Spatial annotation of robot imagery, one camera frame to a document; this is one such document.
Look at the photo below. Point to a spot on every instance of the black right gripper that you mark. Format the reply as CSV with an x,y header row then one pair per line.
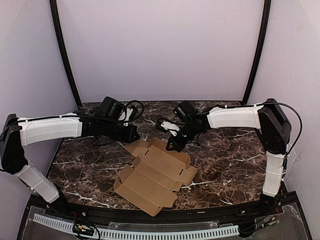
x,y
178,139

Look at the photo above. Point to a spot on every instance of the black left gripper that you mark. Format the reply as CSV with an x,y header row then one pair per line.
x,y
125,133

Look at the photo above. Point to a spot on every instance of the brown cardboard paper box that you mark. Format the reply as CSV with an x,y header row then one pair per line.
x,y
154,177

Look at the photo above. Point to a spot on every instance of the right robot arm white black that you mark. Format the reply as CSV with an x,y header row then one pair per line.
x,y
267,119

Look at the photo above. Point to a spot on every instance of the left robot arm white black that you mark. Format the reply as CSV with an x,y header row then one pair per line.
x,y
111,119

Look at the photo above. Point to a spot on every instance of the small green circuit board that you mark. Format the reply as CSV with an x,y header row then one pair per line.
x,y
82,229

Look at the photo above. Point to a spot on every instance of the right small circuit board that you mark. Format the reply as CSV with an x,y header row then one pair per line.
x,y
270,221

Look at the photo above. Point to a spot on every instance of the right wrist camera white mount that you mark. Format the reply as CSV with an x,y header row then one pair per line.
x,y
167,126

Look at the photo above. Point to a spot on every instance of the black front table rail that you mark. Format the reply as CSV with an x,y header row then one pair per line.
x,y
239,213

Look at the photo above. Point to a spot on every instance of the white slotted cable duct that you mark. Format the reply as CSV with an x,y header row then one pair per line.
x,y
130,231

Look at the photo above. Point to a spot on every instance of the black left frame post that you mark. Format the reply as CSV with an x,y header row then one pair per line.
x,y
63,52

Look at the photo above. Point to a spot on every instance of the black frame post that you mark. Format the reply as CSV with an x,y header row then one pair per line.
x,y
258,51
63,52

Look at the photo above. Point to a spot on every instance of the black right frame post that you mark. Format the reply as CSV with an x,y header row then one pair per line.
x,y
258,51

